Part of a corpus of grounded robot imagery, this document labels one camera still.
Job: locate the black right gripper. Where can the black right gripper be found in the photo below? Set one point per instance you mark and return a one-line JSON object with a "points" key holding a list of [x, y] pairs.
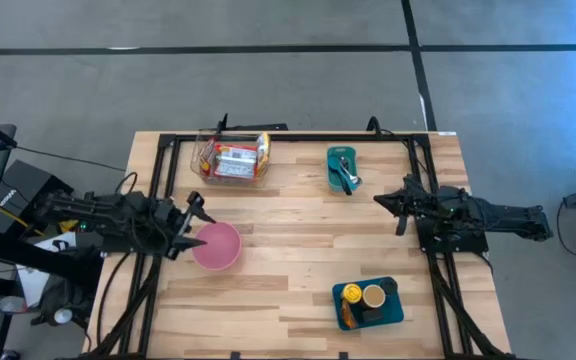
{"points": [[428, 205]]}

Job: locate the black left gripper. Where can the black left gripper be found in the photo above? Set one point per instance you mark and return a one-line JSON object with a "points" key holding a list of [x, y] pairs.
{"points": [[165, 225]]}

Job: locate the black spoon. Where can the black spoon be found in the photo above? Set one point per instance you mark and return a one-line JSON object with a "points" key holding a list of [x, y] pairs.
{"points": [[346, 184]]}

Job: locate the red ramen noodle pack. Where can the red ramen noodle pack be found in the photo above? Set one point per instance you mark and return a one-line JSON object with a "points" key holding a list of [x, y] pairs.
{"points": [[208, 157]]}

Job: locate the red white ramen pack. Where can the red white ramen pack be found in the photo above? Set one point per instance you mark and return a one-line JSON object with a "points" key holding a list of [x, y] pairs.
{"points": [[235, 162]]}

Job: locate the tan-lid furikake seasoning jar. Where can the tan-lid furikake seasoning jar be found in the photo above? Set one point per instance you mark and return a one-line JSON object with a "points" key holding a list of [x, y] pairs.
{"points": [[373, 296]]}

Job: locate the teal plastic bin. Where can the teal plastic bin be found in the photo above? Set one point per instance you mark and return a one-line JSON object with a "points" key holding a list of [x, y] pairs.
{"points": [[390, 312]]}

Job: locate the yellow ramen noodle pack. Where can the yellow ramen noodle pack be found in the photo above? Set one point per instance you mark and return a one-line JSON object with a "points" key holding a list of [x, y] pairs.
{"points": [[264, 149]]}

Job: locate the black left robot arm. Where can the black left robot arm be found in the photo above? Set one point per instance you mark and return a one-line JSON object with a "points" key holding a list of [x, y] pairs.
{"points": [[93, 212]]}

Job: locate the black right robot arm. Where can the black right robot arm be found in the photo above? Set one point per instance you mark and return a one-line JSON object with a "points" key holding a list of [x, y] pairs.
{"points": [[498, 217]]}

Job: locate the pink plastic bowl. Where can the pink plastic bowl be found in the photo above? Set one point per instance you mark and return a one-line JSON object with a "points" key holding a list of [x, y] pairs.
{"points": [[218, 247]]}

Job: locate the clear plastic container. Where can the clear plastic container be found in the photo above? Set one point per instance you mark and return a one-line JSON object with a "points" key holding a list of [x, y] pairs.
{"points": [[228, 182]]}

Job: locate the teal cutting board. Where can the teal cutting board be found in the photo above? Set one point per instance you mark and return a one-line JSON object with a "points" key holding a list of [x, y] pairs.
{"points": [[332, 185]]}

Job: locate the white round cup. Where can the white round cup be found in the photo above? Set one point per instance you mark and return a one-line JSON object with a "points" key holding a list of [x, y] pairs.
{"points": [[63, 315]]}

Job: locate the white paper sheet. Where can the white paper sheet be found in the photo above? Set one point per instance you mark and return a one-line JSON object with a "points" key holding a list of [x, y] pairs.
{"points": [[33, 285]]}

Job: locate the black case white logo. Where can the black case white logo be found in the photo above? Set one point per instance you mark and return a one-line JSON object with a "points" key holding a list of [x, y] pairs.
{"points": [[23, 177]]}

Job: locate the short black table bracket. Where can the short black table bracket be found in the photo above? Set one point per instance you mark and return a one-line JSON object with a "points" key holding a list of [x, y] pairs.
{"points": [[374, 125]]}

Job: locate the long black table bracket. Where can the long black table bracket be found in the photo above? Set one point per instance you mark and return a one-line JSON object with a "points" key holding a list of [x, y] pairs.
{"points": [[253, 127]]}

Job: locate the black metal table frame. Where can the black metal table frame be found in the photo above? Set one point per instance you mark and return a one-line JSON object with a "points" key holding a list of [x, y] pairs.
{"points": [[288, 137]]}

